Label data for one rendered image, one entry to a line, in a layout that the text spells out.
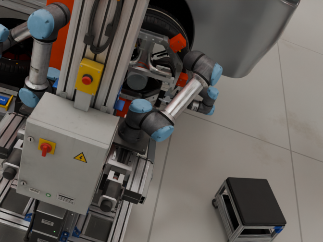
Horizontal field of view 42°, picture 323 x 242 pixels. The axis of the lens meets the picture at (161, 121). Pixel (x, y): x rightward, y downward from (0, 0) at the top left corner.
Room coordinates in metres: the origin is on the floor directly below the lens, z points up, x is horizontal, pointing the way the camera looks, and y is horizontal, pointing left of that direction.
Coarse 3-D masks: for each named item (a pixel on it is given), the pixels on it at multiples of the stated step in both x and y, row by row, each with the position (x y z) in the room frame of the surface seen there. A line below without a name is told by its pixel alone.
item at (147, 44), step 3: (147, 42) 2.35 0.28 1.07; (150, 42) 2.35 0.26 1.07; (147, 45) 2.35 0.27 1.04; (144, 48) 2.35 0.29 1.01; (147, 48) 2.35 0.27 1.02; (144, 51) 2.35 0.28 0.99; (144, 54) 2.35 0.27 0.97; (141, 57) 2.35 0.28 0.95; (144, 57) 2.35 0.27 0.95; (141, 60) 2.35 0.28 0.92; (144, 60) 2.35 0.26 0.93
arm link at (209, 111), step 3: (201, 102) 2.23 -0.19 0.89; (201, 105) 2.21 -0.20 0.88; (204, 105) 2.20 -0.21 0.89; (213, 105) 2.25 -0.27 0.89; (198, 108) 2.19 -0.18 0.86; (201, 108) 2.20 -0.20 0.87; (204, 108) 2.20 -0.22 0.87; (207, 108) 2.20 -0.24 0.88; (210, 108) 2.21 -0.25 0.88; (213, 108) 2.23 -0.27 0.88; (198, 111) 2.20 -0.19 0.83; (201, 111) 2.20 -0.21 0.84; (204, 111) 2.20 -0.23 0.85; (207, 111) 2.20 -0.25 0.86; (210, 111) 2.21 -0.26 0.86; (213, 111) 2.22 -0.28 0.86; (207, 114) 2.21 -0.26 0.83; (210, 114) 2.21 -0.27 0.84
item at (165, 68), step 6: (132, 54) 2.43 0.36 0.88; (156, 54) 2.46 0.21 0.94; (162, 54) 2.48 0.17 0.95; (162, 66) 2.48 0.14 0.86; (168, 66) 2.50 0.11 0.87; (174, 66) 2.47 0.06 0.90; (126, 72) 2.59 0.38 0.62; (126, 78) 2.43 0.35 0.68; (150, 78) 2.60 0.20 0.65; (126, 84) 2.45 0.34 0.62; (150, 84) 2.52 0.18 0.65; (156, 84) 2.51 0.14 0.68; (132, 90) 2.43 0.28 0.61; (138, 90) 2.44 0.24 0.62; (144, 90) 2.45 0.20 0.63; (150, 90) 2.45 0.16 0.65
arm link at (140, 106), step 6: (132, 102) 1.76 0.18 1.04; (138, 102) 1.77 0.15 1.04; (144, 102) 1.79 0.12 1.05; (132, 108) 1.72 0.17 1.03; (138, 108) 1.72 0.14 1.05; (144, 108) 1.74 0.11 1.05; (150, 108) 1.75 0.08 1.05; (126, 114) 1.76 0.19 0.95; (132, 114) 1.72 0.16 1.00; (138, 114) 1.71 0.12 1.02; (144, 114) 1.72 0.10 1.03; (126, 120) 1.73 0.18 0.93; (132, 120) 1.71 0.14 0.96; (138, 120) 1.70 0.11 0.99; (132, 126) 1.71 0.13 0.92; (138, 126) 1.70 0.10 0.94
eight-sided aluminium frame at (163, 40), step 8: (144, 32) 2.38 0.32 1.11; (152, 32) 2.39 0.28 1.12; (152, 40) 2.35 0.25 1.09; (160, 40) 2.36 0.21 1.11; (168, 40) 2.39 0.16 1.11; (168, 48) 2.37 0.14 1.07; (176, 56) 2.40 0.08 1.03; (176, 64) 2.39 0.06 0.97; (176, 72) 2.39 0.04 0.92; (176, 80) 2.40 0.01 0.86; (120, 96) 2.33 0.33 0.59; (128, 96) 2.34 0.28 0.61; (136, 96) 2.36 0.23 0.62; (144, 96) 2.40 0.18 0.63; (152, 96) 2.37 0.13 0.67
